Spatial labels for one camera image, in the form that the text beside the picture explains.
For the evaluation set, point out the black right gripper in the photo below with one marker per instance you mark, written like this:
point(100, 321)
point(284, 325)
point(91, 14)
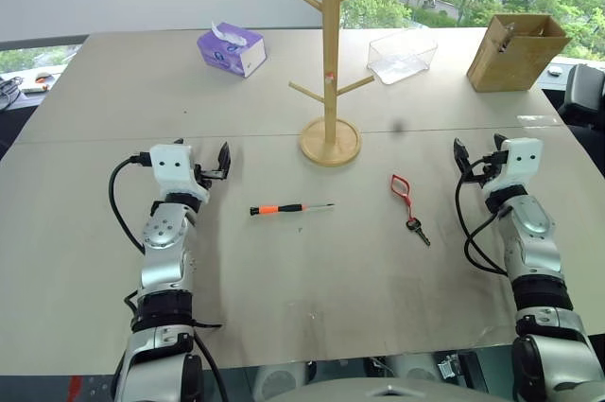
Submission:
point(496, 159)

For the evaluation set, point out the white orange desk object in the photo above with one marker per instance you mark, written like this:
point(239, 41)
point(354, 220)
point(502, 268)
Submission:
point(40, 82)

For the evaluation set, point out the wooden peg tree stand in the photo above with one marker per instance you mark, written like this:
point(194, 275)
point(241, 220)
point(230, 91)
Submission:
point(329, 42)

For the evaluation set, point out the small grey device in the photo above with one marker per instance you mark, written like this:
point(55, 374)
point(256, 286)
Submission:
point(554, 71)

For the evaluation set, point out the purple tissue box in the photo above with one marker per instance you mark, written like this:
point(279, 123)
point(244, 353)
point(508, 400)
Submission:
point(227, 56)

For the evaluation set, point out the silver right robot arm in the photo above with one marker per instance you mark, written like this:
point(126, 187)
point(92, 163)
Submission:
point(534, 224)

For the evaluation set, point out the black office chair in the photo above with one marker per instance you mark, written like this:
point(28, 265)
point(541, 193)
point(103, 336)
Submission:
point(583, 90)

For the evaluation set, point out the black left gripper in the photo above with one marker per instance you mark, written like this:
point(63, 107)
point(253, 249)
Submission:
point(206, 175)

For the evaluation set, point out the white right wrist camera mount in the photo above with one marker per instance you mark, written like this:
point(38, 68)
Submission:
point(520, 163)

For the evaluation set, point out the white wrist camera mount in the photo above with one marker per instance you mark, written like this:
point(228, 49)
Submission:
point(175, 165)
point(520, 163)

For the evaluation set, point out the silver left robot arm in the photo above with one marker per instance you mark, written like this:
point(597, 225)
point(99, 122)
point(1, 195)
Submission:
point(163, 232)

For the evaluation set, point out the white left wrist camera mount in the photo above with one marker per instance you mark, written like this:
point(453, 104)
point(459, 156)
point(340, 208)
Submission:
point(175, 165)

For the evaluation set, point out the black orange screwdriver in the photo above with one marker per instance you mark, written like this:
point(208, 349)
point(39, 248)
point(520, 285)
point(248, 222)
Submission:
point(283, 208)

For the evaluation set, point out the grey robot torso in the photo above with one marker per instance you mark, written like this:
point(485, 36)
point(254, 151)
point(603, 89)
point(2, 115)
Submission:
point(387, 393)

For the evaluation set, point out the brown cardboard box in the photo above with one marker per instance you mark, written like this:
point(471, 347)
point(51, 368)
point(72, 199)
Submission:
point(506, 66)

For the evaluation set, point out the clear plastic container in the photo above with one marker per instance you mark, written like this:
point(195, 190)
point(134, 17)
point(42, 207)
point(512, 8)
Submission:
point(402, 60)

